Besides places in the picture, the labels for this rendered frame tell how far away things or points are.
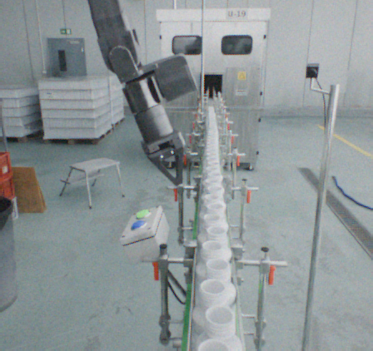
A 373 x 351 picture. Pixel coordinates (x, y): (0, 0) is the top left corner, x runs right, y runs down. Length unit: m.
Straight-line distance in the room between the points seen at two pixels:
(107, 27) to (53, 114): 6.47
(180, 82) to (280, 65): 9.98
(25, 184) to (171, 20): 2.66
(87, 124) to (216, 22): 3.18
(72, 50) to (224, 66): 6.78
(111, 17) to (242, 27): 4.35
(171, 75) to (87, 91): 6.19
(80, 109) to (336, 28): 7.08
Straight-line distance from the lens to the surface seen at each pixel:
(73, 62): 11.05
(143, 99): 0.63
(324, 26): 10.86
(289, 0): 10.71
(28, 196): 3.92
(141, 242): 0.81
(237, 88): 4.92
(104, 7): 0.63
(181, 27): 4.93
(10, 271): 2.54
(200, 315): 0.55
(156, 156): 0.65
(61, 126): 7.05
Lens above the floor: 1.47
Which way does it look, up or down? 17 degrees down
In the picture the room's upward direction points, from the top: straight up
